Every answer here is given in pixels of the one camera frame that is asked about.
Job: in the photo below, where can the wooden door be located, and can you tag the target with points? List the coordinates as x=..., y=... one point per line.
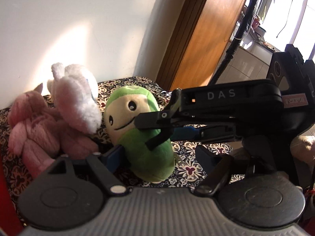
x=202, y=32

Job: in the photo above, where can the white rabbit plush toy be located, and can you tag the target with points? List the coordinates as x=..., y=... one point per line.
x=74, y=91

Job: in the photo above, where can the floral patterned tablecloth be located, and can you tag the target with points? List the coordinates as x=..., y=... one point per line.
x=188, y=173

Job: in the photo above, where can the black tripod pole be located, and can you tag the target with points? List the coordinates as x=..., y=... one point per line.
x=244, y=26

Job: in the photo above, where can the red cardboard box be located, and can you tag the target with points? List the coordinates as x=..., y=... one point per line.
x=10, y=222

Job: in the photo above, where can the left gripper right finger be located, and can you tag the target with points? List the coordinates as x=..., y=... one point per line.
x=218, y=168

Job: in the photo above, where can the pink teddy bear plush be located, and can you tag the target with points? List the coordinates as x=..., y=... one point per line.
x=39, y=134

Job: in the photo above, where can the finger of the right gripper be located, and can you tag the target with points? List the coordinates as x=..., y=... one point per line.
x=212, y=133
x=165, y=121

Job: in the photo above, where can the green bean plush toy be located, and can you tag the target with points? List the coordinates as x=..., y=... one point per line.
x=122, y=107

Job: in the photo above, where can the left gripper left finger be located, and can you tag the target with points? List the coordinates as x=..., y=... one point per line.
x=103, y=167

